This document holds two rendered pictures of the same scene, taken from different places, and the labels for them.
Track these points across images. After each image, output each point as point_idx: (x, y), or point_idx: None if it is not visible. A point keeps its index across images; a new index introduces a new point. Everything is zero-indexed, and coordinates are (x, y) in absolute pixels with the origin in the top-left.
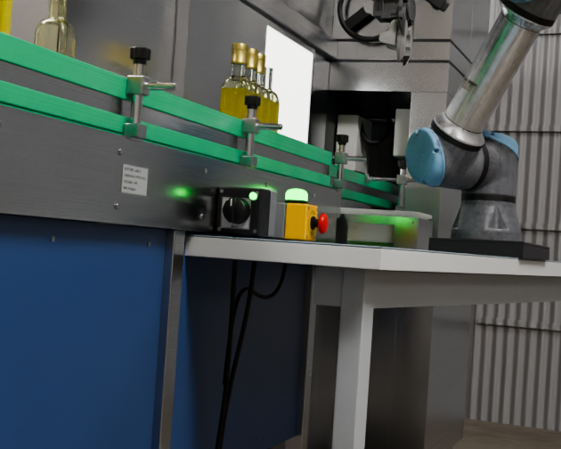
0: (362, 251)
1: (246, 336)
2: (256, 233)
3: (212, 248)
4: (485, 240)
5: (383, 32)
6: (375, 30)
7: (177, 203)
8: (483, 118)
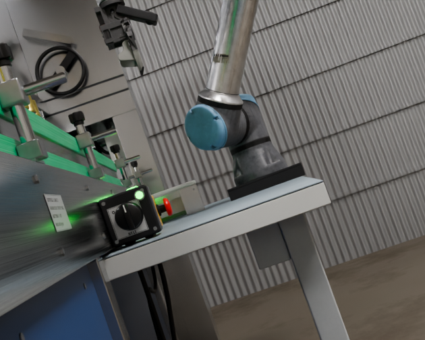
0: (305, 193)
1: (150, 333)
2: (158, 230)
3: (133, 262)
4: (272, 173)
5: (75, 85)
6: (69, 86)
7: (89, 228)
8: (239, 80)
